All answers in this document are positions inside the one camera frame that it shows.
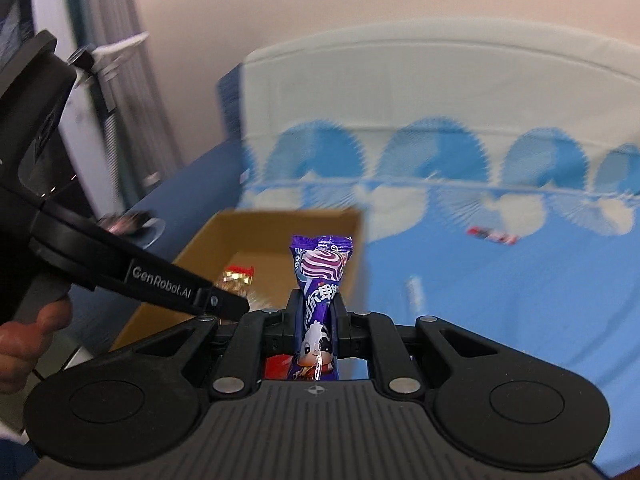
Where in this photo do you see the red snack packet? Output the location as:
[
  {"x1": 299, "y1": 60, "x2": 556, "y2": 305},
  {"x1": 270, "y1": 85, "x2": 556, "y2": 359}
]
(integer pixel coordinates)
[{"x1": 467, "y1": 226, "x2": 518, "y2": 246}]

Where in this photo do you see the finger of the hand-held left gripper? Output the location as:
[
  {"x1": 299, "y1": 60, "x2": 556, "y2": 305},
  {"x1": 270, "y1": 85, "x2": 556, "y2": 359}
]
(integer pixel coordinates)
[{"x1": 196, "y1": 285, "x2": 251, "y2": 321}]

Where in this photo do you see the person's left hand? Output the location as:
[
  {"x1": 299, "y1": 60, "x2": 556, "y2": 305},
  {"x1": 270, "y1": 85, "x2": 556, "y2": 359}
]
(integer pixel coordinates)
[{"x1": 0, "y1": 297, "x2": 73, "y2": 396}]

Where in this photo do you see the teal curtain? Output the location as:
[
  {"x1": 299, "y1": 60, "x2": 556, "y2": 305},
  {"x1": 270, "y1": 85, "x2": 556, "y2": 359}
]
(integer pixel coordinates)
[{"x1": 67, "y1": 0, "x2": 131, "y2": 206}]

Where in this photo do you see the blue sofa armrest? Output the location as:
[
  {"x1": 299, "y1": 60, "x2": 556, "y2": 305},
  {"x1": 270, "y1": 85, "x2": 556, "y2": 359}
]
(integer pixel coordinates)
[{"x1": 120, "y1": 135, "x2": 251, "y2": 271}]

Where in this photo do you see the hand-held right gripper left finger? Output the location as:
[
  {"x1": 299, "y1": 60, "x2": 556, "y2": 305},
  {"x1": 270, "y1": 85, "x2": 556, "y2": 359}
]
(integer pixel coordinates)
[{"x1": 125, "y1": 289, "x2": 303, "y2": 401}]

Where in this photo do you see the clear mixed nuts bag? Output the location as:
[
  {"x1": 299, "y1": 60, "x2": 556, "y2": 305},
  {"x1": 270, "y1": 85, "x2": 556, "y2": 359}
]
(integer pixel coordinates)
[{"x1": 220, "y1": 264, "x2": 257, "y2": 293}]

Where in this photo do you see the purple candy packet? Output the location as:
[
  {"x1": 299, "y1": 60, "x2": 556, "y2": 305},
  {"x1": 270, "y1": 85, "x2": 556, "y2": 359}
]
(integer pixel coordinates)
[{"x1": 289, "y1": 234, "x2": 355, "y2": 382}]

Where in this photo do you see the red wrapper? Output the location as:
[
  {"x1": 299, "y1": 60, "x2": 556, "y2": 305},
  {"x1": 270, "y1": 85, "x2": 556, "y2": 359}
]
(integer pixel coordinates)
[{"x1": 264, "y1": 354, "x2": 293, "y2": 382}]

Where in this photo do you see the brown cardboard box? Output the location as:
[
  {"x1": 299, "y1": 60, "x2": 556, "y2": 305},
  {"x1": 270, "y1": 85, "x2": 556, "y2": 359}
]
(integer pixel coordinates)
[{"x1": 107, "y1": 206, "x2": 367, "y2": 361}]

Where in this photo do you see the white hook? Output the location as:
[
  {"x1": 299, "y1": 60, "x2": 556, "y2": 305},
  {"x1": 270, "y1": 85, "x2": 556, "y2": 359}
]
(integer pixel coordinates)
[{"x1": 92, "y1": 31, "x2": 151, "y2": 63}]

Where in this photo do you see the grey curtain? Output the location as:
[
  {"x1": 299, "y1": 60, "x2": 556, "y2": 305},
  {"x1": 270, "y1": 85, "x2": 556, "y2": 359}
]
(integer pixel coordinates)
[{"x1": 100, "y1": 0, "x2": 186, "y2": 211}]

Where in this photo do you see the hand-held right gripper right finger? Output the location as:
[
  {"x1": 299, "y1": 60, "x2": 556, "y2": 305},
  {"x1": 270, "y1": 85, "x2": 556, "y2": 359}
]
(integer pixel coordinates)
[{"x1": 332, "y1": 292, "x2": 501, "y2": 401}]

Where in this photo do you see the blue fan-printed sheet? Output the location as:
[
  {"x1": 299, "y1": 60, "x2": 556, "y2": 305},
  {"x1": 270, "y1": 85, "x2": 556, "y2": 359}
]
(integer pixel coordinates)
[{"x1": 240, "y1": 17, "x2": 640, "y2": 480}]

